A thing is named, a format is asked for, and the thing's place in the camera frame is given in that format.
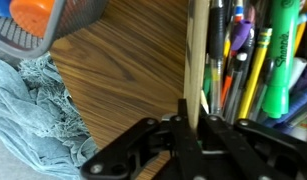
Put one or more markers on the orange pen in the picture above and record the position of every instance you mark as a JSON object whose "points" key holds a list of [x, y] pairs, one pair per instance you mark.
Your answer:
{"points": [[227, 88]]}

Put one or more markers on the clear pen with white tip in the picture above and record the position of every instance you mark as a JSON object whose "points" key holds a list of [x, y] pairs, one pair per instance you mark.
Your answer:
{"points": [[238, 83]]}

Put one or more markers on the light blue cloth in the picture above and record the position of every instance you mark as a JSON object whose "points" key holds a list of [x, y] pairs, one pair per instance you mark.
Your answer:
{"points": [[29, 110]]}

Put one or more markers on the oval wooden table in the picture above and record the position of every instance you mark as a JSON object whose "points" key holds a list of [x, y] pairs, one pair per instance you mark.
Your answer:
{"points": [[126, 66]]}

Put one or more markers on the black grip clear pen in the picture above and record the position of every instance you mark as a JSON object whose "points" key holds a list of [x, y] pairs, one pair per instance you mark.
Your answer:
{"points": [[215, 40]]}

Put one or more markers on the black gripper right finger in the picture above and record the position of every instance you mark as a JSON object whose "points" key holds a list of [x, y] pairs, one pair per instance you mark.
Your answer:
{"points": [[253, 150]]}

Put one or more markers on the grey blanket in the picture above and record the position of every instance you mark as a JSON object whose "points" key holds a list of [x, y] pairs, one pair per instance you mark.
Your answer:
{"points": [[9, 166]]}

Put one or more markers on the brown cardboard box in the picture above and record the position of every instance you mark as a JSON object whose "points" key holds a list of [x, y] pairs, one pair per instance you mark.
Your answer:
{"points": [[195, 60]]}

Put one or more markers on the orange round cap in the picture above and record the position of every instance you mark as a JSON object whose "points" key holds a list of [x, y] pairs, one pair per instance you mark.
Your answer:
{"points": [[31, 15]]}

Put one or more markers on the blue round object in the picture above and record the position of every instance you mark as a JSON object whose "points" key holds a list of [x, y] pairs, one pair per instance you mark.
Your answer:
{"points": [[1, 6]]}

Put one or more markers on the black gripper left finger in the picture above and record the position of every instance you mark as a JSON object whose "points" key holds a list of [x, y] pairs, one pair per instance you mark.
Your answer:
{"points": [[143, 150]]}

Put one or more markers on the purple capped pen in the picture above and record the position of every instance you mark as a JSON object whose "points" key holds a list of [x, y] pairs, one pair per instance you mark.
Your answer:
{"points": [[241, 33]]}

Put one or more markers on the yellow pencil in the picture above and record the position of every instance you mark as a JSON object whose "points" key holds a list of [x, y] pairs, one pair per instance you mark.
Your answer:
{"points": [[256, 73]]}

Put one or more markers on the grey mesh basket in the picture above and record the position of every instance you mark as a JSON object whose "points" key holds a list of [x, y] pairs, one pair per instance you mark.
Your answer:
{"points": [[76, 16]]}

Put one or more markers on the green Sharpie highlighter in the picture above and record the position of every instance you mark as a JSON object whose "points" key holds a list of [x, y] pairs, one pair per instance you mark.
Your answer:
{"points": [[281, 56]]}

